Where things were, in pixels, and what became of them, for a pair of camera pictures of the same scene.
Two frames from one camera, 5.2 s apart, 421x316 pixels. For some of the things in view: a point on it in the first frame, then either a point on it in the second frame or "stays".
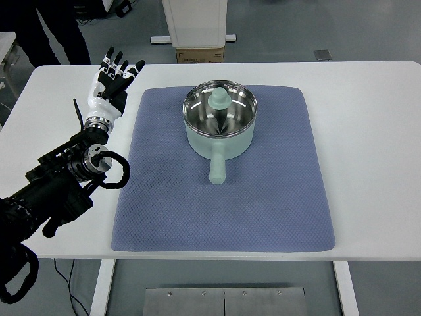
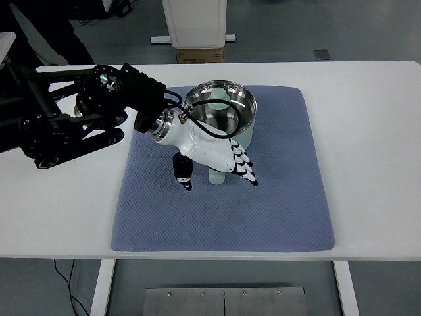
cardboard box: [200, 55] stays
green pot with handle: [219, 148] to [222, 116]
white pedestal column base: [195, 24] stays
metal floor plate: [225, 301] stays
